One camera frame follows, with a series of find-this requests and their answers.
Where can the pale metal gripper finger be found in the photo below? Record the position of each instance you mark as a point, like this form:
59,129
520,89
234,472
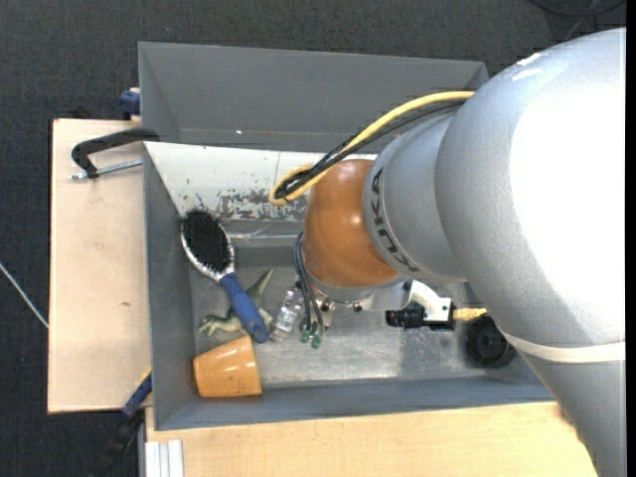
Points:
285,320
292,298

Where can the grey metal bin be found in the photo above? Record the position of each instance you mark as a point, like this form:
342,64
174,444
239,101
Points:
348,361

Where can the green toy dinosaur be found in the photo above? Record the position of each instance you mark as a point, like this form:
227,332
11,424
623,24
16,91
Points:
226,323

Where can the orange plastic cup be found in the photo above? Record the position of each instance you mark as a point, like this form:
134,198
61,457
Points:
228,368

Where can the black round wheel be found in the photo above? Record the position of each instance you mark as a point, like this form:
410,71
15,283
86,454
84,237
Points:
488,342

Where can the pale wood board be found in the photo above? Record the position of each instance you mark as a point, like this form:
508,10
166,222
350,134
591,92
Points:
99,266

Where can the black cylinder on white bracket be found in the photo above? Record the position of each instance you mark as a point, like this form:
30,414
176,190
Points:
422,312

